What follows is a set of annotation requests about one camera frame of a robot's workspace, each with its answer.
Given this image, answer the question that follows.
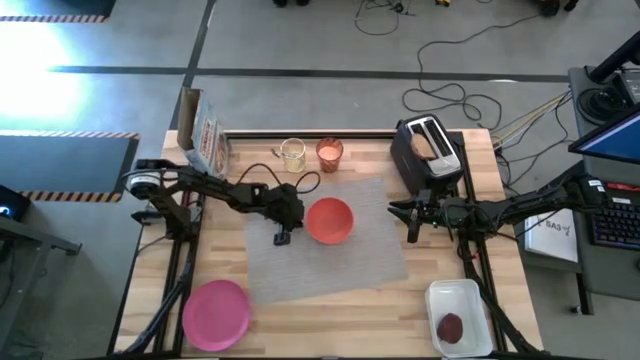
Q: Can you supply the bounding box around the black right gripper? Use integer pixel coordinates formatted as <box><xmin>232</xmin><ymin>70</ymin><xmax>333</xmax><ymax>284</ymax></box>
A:
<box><xmin>387</xmin><ymin>189</ymin><xmax>454</xmax><ymax>231</ymax></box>

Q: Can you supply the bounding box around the cinnamon squares cereal box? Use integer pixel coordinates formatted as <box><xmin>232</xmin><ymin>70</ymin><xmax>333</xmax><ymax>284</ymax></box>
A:
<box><xmin>176</xmin><ymin>87</ymin><xmax>231</xmax><ymax>180</ymax></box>

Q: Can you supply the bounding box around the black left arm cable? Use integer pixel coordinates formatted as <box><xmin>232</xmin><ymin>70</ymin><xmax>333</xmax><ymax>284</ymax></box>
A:
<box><xmin>237</xmin><ymin>162</ymin><xmax>322</xmax><ymax>196</ymax></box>

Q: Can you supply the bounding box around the white printed paper sheet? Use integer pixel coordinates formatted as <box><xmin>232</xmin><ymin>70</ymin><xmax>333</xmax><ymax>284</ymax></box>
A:
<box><xmin>523</xmin><ymin>208</ymin><xmax>580</xmax><ymax>264</ymax></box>

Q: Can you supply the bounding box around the black computer keyboard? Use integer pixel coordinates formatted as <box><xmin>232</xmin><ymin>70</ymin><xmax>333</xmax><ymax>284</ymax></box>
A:
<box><xmin>588</xmin><ymin>197</ymin><xmax>640</xmax><ymax>251</ymax></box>

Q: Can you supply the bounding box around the brown toast slice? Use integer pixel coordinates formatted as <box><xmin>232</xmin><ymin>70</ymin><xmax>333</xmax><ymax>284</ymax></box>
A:
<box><xmin>410</xmin><ymin>133</ymin><xmax>438</xmax><ymax>161</ymax></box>

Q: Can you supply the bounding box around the black device with blue light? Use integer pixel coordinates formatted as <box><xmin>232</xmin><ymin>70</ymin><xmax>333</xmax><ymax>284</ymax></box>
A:
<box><xmin>0</xmin><ymin>184</ymin><xmax>31</xmax><ymax>222</ymax></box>

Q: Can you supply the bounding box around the long black floor cable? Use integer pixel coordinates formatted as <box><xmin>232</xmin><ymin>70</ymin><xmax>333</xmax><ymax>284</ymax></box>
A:
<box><xmin>402</xmin><ymin>12</ymin><xmax>541</xmax><ymax>131</ymax></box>

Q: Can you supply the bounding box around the white plastic container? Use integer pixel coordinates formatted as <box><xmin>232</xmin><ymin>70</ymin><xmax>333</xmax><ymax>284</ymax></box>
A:
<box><xmin>424</xmin><ymin>278</ymin><xmax>494</xmax><ymax>359</ymax></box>

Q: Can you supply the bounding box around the orange cup with juice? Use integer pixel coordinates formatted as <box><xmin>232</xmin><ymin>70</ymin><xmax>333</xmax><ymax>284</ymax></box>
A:
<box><xmin>315</xmin><ymin>137</ymin><xmax>345</xmax><ymax>174</ymax></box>

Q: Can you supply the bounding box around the clear ribbed glass cup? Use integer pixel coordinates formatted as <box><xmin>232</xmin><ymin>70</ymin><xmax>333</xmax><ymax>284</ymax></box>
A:
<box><xmin>279</xmin><ymin>137</ymin><xmax>307</xmax><ymax>174</ymax></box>

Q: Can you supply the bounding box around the black monitor pole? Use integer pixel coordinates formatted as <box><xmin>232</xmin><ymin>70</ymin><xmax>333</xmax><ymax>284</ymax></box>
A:
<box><xmin>587</xmin><ymin>29</ymin><xmax>640</xmax><ymax>84</ymax></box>

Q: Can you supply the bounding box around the short black floor cable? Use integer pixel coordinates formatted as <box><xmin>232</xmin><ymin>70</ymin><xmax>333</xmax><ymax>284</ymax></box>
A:
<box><xmin>354</xmin><ymin>0</ymin><xmax>416</xmax><ymax>36</ymax></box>

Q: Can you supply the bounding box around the grey woven placemat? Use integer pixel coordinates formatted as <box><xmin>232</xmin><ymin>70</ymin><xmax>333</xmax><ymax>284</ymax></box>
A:
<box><xmin>243</xmin><ymin>175</ymin><xmax>410</xmax><ymax>305</ymax></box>

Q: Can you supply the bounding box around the black hazard-striped floor mat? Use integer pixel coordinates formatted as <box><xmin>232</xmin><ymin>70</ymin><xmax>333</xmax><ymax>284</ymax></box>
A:
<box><xmin>0</xmin><ymin>130</ymin><xmax>141</xmax><ymax>204</ymax></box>
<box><xmin>0</xmin><ymin>0</ymin><xmax>117</xmax><ymax>24</ymax></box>

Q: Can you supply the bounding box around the grey side desk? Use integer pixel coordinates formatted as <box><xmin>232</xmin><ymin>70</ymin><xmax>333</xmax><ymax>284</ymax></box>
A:
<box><xmin>514</xmin><ymin>64</ymin><xmax>640</xmax><ymax>301</ymax></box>

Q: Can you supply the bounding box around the orange plastic bowl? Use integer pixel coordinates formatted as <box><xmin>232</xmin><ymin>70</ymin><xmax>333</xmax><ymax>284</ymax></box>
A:
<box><xmin>305</xmin><ymin>196</ymin><xmax>355</xmax><ymax>246</ymax></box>

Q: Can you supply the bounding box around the yellow cable bundle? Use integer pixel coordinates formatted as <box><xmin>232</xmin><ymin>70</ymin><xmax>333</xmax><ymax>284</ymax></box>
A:
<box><xmin>492</xmin><ymin>92</ymin><xmax>571</xmax><ymax>149</ymax></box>

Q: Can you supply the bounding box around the black two-slot toaster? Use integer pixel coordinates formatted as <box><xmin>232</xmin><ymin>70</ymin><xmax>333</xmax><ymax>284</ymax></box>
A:
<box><xmin>389</xmin><ymin>114</ymin><xmax>464</xmax><ymax>197</ymax></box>

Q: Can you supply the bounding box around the pink plastic plate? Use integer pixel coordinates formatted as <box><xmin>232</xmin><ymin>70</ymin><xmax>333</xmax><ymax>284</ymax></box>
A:
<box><xmin>181</xmin><ymin>279</ymin><xmax>252</xmax><ymax>353</ymax></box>

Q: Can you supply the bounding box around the computer monitor with blue screen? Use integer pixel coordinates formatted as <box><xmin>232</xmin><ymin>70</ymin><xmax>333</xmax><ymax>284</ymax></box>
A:
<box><xmin>568</xmin><ymin>107</ymin><xmax>640</xmax><ymax>165</ymax></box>

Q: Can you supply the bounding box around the grey metal stand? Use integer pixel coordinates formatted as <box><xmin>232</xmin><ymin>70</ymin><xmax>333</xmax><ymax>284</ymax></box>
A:
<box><xmin>0</xmin><ymin>214</ymin><xmax>84</xmax><ymax>360</ymax></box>

